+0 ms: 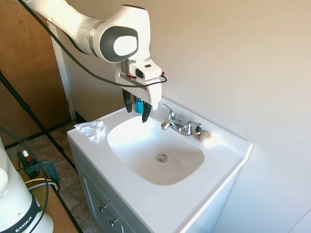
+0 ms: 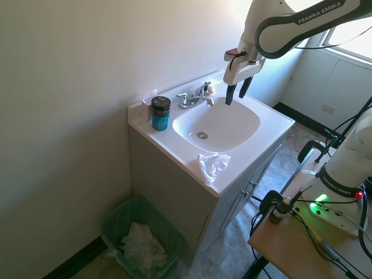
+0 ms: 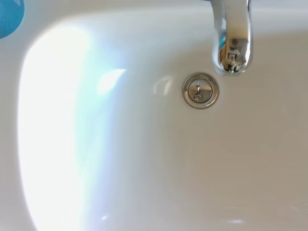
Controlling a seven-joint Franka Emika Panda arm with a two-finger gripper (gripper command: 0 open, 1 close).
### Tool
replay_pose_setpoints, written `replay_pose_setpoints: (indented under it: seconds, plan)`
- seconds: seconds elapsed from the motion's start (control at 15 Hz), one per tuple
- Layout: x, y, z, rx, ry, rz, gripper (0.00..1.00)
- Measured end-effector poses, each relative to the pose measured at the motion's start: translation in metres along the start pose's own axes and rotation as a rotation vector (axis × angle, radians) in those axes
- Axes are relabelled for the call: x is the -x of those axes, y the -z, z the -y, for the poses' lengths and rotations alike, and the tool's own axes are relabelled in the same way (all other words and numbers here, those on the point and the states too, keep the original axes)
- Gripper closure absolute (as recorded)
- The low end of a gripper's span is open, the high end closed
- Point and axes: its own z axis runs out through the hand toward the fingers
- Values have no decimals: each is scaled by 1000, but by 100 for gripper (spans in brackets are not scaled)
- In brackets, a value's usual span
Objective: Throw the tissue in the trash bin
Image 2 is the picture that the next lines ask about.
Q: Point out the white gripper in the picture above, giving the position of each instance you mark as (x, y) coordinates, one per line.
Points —
(242, 69)

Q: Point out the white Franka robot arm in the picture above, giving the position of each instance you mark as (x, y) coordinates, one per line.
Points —
(251, 20)

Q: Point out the green mesh trash bin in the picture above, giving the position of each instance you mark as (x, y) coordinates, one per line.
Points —
(116, 215)

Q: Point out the beige seashell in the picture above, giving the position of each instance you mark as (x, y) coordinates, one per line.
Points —
(210, 90)

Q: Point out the white sink countertop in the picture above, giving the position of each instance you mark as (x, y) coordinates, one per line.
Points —
(261, 136)

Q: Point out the chrome sink drain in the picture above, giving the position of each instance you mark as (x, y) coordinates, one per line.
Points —
(202, 135)

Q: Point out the black baseboard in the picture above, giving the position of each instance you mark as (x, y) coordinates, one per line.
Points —
(305, 119)
(72, 255)

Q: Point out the blue jar black lid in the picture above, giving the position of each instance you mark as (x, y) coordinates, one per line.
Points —
(160, 116)

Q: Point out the black table clamp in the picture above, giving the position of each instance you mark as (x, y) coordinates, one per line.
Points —
(306, 146)
(268, 199)

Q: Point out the metal cabinet knob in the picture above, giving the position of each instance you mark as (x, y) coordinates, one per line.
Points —
(252, 183)
(245, 193)

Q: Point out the grey vanity cabinet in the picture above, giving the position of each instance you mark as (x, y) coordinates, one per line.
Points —
(174, 191)

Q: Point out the window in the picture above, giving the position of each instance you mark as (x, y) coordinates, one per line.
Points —
(351, 37)

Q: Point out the brown dropper bottle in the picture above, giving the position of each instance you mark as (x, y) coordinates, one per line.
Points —
(279, 213)

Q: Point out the wooden table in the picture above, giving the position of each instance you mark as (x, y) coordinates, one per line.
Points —
(290, 250)

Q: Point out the crumpled tissues pile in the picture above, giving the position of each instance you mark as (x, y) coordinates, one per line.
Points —
(142, 247)

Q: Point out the wall outlet plate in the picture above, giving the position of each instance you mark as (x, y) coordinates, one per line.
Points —
(328, 108)

